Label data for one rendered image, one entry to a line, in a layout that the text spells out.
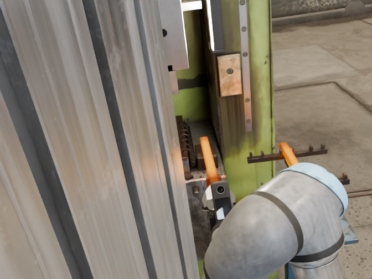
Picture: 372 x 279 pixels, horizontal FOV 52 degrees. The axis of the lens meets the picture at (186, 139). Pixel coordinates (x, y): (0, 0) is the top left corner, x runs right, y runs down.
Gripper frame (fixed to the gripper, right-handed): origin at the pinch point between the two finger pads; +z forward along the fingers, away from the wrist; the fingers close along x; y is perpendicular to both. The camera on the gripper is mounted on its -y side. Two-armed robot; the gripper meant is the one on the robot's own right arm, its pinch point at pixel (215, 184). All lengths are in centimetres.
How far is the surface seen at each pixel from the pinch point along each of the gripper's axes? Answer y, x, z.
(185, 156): 13.0, -8.2, 42.7
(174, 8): -46, -3, 40
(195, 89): 2, 1, 90
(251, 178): 38, 21, 56
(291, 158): 12.5, 31.6, 27.9
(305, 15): 87, 249, 640
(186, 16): -35, 2, 89
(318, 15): 90, 275, 640
